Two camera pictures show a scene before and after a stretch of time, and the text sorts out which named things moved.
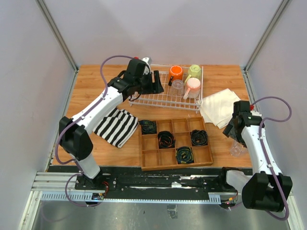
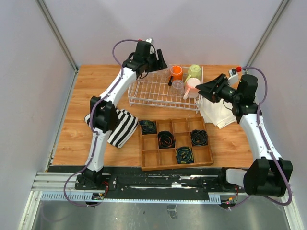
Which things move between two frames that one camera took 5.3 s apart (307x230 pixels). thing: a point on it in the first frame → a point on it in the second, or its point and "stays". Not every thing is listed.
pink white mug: [192, 88] stays
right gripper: [230, 132] → [212, 89]
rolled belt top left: [148, 127] stays
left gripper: [155, 87] → [159, 65]
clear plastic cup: [177, 88] stays
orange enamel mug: [175, 73] stays
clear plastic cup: [238, 149] → [164, 74]
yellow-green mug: [194, 71] stays
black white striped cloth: [117, 127] stays
